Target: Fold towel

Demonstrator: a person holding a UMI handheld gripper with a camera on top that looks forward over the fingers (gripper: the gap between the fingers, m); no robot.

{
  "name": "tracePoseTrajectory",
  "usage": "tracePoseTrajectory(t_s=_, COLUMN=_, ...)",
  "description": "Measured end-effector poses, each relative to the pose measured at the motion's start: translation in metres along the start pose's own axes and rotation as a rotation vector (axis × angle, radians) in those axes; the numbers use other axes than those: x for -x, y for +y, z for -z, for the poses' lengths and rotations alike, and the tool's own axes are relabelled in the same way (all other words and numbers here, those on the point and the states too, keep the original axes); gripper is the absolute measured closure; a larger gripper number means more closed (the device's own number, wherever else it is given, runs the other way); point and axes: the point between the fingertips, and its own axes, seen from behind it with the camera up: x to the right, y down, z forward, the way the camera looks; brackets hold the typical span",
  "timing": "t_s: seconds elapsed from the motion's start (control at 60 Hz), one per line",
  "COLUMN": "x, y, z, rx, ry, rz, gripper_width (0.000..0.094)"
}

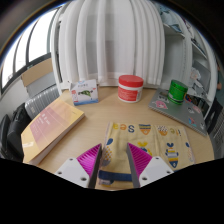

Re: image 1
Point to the grey laptop with stickers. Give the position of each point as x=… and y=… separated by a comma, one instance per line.
x=186, y=115

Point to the black-framed window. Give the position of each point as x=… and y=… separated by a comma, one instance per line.
x=23, y=50

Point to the green round tin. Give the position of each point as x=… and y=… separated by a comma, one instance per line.
x=177, y=92

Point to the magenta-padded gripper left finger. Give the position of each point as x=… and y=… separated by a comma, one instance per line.
x=87, y=160

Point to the yellow fish-print towel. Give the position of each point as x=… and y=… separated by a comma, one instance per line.
x=160, y=140

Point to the grey ribbed radiator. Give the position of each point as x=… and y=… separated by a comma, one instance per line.
x=41, y=101

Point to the white jar with red lid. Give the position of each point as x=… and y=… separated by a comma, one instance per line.
x=130, y=89

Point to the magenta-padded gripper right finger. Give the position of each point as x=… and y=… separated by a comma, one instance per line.
x=141, y=160

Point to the black bag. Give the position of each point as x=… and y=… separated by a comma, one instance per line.
x=3, y=136
x=18, y=128

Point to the white shelf unit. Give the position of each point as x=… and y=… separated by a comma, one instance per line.
x=196, y=56

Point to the small white printed box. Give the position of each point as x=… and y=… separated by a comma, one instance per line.
x=84, y=92

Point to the cardboard box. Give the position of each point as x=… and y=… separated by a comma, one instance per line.
x=36, y=72

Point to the white curtain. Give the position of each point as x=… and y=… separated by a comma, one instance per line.
x=110, y=40

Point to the yellow and pink book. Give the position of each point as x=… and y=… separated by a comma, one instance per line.
x=50, y=130

